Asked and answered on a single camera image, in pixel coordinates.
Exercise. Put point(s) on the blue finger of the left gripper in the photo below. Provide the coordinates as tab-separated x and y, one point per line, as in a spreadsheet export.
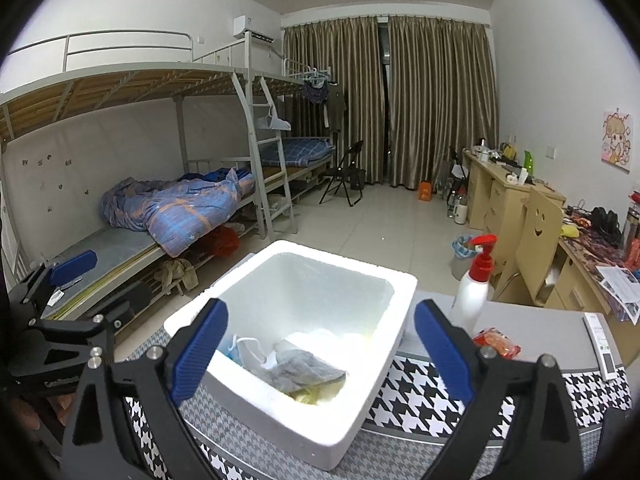
76	267

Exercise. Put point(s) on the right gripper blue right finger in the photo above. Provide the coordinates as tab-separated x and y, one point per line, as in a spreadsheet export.
542	440

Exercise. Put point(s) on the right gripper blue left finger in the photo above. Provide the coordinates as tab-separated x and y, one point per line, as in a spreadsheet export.
99	442

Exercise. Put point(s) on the blue face mask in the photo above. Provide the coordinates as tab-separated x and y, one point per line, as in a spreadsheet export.
246	352

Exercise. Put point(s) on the grey sock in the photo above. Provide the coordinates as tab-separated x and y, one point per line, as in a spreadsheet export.
294	370

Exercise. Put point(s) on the yellow foam net sleeve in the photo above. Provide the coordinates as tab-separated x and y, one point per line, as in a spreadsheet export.
318	394

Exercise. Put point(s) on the person's left hand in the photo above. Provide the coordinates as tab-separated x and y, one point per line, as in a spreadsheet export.
27	415

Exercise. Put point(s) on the black smartphone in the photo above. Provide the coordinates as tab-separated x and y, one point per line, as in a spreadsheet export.
613	423

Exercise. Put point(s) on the white remote control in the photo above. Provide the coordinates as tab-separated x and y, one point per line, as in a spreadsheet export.
602	346

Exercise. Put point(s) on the red snack packet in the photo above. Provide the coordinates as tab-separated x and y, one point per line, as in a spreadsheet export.
493	338

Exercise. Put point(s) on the houndstooth table cloth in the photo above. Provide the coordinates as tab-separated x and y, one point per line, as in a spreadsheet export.
409	421

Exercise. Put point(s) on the white styrofoam box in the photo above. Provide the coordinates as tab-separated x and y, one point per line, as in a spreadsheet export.
345	312

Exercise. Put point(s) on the blue plaid quilt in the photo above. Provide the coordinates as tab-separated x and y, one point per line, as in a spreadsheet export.
176	213

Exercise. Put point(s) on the metal bunk bed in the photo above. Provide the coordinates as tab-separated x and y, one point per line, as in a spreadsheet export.
69	137

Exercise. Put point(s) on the white lotion pump bottle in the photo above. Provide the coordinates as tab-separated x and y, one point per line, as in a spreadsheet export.
474	285

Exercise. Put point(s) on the printed paper sheets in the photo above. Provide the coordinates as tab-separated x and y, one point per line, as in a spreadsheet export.
623	286

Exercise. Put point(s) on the trash bin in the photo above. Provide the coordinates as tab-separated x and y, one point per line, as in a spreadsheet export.
464	253

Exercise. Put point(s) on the wooden smiley chair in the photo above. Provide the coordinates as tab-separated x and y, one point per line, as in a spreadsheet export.
531	266

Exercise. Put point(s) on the black folding chair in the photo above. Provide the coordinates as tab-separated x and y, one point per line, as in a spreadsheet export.
347	176

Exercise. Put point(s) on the wooden desk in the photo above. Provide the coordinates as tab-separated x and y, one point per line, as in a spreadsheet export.
496	206

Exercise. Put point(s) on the orange bag on floor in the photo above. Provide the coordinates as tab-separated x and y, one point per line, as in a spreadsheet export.
425	191

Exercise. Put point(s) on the white air conditioner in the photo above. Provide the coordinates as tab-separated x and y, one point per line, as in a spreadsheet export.
243	25

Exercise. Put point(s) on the brown striped curtains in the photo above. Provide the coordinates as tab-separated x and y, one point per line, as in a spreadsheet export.
414	88

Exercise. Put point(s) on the anime girl wall poster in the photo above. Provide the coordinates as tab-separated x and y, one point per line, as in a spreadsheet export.
616	147

